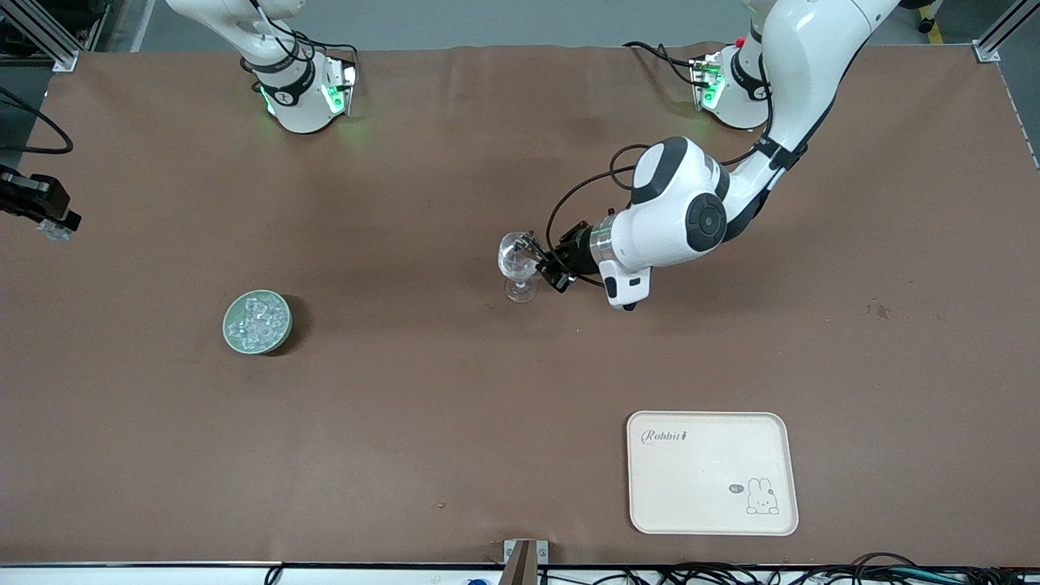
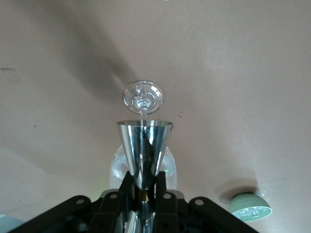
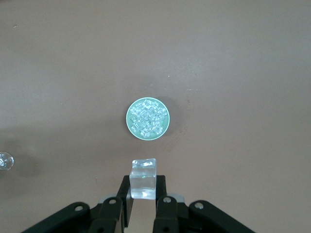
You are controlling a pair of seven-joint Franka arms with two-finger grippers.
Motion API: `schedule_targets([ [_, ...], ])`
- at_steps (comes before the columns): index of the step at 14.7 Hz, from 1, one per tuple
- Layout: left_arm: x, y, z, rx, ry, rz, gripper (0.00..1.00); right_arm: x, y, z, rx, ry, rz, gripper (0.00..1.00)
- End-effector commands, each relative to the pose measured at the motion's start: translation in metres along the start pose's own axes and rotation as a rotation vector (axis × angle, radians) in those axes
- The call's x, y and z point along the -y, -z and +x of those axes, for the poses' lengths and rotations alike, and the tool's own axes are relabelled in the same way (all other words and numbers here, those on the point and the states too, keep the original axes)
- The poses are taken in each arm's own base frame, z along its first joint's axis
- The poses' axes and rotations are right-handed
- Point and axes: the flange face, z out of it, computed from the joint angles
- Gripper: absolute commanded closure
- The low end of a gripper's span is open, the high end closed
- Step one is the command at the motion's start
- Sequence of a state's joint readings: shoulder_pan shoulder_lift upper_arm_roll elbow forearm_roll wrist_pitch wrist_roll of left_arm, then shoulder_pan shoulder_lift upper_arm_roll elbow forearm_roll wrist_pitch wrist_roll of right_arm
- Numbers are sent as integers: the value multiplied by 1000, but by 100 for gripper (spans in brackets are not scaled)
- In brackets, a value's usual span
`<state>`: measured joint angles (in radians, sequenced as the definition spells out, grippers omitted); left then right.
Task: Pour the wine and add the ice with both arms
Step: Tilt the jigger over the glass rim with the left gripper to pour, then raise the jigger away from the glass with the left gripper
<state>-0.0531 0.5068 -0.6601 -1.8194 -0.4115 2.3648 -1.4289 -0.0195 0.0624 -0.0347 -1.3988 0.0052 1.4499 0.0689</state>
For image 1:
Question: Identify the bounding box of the black arm base cable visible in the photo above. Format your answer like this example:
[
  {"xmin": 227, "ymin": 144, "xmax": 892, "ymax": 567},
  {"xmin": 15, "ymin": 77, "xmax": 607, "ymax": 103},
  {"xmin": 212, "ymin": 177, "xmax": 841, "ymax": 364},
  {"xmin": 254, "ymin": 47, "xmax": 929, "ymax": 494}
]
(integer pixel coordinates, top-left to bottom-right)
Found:
[
  {"xmin": 244, "ymin": 0, "xmax": 360, "ymax": 70},
  {"xmin": 622, "ymin": 41, "xmax": 701, "ymax": 89}
]

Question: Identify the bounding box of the brown table mat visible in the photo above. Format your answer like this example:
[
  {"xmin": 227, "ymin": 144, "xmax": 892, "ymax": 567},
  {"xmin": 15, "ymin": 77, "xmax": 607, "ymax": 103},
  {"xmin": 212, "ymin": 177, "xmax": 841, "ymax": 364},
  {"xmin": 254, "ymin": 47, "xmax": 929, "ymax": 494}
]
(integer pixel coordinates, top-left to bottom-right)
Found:
[{"xmin": 0, "ymin": 42, "xmax": 1040, "ymax": 567}]

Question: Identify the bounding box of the aluminium frame post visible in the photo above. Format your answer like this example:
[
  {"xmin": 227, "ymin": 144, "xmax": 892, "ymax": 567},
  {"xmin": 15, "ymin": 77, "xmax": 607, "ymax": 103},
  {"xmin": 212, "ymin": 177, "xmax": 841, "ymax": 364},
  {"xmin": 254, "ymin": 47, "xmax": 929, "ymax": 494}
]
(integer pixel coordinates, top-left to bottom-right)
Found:
[
  {"xmin": 0, "ymin": 0, "xmax": 82, "ymax": 72},
  {"xmin": 975, "ymin": 0, "xmax": 1040, "ymax": 64}
]

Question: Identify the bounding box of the green cable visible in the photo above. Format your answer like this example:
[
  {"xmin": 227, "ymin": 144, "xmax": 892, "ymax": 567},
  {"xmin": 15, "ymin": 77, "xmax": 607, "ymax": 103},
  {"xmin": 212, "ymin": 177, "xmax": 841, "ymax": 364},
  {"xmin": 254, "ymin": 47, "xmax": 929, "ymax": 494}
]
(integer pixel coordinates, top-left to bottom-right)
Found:
[{"xmin": 890, "ymin": 567, "xmax": 976, "ymax": 585}]

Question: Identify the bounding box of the black looped cable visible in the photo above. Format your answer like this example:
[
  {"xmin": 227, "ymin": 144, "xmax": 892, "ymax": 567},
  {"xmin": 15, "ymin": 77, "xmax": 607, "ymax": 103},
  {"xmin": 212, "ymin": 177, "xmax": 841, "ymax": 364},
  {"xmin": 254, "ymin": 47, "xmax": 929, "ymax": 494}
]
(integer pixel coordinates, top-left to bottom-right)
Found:
[{"xmin": 849, "ymin": 552, "xmax": 923, "ymax": 574}]

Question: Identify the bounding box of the cream rabbit print tray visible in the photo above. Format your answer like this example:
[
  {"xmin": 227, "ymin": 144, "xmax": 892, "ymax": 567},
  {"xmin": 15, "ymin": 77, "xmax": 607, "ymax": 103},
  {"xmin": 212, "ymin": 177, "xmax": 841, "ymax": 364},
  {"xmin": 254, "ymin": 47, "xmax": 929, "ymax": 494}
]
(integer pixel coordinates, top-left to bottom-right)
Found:
[{"xmin": 626, "ymin": 410, "xmax": 800, "ymax": 537}]

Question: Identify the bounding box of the grey bracket with wooden post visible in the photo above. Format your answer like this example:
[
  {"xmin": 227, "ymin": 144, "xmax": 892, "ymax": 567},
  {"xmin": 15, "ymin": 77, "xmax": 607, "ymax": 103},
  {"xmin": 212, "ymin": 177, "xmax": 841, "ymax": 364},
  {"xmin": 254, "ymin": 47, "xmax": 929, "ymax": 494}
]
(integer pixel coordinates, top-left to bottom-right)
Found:
[{"xmin": 502, "ymin": 539, "xmax": 550, "ymax": 585}]

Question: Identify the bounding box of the black left arm wrist cable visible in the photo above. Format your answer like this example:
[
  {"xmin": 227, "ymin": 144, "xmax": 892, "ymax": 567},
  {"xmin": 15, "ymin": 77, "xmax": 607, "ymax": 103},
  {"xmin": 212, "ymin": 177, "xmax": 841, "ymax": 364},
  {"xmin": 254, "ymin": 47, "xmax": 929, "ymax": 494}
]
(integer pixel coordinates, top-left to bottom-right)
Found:
[{"xmin": 546, "ymin": 49, "xmax": 813, "ymax": 287}]

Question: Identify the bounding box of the black arm wrist cable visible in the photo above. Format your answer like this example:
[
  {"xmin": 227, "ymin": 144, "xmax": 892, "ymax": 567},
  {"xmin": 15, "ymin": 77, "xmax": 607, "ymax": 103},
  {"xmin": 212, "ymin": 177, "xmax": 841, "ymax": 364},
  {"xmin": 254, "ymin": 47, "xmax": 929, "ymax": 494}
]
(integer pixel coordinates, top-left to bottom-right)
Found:
[
  {"xmin": 0, "ymin": 85, "xmax": 74, "ymax": 155},
  {"xmin": 546, "ymin": 49, "xmax": 813, "ymax": 287}
]

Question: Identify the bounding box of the pile of clear ice cubes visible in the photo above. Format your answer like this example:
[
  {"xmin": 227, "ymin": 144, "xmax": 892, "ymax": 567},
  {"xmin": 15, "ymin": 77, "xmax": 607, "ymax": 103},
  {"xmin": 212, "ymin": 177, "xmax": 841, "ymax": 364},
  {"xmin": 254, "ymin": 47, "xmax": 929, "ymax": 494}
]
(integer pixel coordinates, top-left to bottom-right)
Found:
[{"xmin": 227, "ymin": 297, "xmax": 290, "ymax": 349}]

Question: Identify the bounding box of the black right arm wrist cable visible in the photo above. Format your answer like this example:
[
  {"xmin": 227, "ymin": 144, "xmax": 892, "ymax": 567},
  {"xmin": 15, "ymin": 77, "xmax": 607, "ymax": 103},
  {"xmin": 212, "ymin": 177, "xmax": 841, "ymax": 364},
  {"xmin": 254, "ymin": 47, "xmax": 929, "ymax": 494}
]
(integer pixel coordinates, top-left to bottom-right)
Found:
[{"xmin": 0, "ymin": 85, "xmax": 74, "ymax": 155}]

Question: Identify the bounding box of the black right arm base cable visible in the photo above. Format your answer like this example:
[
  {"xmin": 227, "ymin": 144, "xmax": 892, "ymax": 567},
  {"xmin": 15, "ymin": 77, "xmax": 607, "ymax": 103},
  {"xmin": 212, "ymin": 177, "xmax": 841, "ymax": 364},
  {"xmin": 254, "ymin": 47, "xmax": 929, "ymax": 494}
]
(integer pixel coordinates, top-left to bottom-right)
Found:
[{"xmin": 244, "ymin": 0, "xmax": 360, "ymax": 70}]

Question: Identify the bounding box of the black left arm base cable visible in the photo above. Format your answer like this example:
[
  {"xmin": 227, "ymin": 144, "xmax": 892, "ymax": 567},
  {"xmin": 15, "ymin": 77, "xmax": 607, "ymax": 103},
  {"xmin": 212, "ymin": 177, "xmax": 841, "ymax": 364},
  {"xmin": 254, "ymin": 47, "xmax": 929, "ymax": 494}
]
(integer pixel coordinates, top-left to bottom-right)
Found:
[{"xmin": 622, "ymin": 41, "xmax": 701, "ymax": 89}]

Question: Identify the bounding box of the mint green round bowl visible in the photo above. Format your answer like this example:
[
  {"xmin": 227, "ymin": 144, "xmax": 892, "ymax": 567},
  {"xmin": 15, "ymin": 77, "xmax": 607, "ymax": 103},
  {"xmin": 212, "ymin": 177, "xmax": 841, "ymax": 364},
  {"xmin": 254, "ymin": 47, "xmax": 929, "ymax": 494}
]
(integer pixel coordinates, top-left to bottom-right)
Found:
[{"xmin": 222, "ymin": 290, "xmax": 293, "ymax": 357}]

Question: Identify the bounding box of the clear stemmed wine glass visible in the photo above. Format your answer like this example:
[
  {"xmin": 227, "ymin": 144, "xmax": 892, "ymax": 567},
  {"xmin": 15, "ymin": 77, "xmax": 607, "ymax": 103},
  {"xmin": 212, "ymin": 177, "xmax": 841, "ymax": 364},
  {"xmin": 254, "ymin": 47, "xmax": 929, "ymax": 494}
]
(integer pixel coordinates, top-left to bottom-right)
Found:
[{"xmin": 497, "ymin": 232, "xmax": 541, "ymax": 304}]

